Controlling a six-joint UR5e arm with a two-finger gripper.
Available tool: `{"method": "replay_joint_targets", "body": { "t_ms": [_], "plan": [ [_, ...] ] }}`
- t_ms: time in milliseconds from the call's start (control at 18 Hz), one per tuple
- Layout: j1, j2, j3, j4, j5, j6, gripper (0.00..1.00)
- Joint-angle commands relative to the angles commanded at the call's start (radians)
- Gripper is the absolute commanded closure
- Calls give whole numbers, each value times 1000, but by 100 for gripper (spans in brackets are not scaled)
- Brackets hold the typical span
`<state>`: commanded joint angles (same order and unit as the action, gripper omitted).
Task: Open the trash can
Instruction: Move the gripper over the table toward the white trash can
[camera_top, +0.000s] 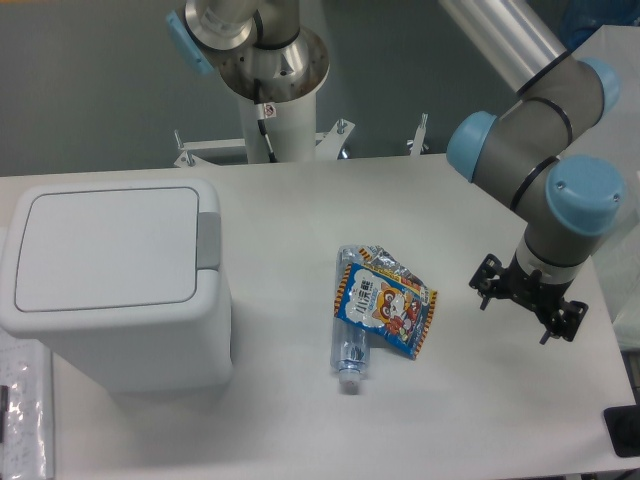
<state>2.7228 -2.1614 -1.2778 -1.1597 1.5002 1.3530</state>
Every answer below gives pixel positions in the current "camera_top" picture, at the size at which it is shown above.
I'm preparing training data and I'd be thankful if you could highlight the clear plastic water bottle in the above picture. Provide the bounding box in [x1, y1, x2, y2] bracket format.
[329, 244, 372, 392]

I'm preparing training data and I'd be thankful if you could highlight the blue water jug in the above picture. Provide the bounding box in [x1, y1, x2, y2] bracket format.
[559, 0, 639, 51]

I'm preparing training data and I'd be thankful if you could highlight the blue cartoon snack bag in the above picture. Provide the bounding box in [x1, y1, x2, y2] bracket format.
[334, 245, 438, 359]

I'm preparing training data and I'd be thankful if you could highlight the black device at edge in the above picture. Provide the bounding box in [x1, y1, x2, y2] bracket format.
[603, 405, 639, 458]

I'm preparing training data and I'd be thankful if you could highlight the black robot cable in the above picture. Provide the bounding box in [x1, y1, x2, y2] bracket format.
[253, 79, 279, 164]

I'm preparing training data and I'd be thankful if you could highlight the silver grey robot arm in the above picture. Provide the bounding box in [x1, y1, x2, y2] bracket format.
[166, 1, 624, 341]

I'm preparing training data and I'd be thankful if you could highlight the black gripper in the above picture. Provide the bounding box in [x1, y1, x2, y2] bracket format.
[469, 254, 588, 344]

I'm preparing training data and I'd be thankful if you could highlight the white metal base frame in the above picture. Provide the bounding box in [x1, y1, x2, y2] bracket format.
[172, 112, 430, 168]

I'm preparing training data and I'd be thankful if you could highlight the white plastic trash can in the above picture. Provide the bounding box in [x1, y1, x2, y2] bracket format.
[1, 179, 232, 393]

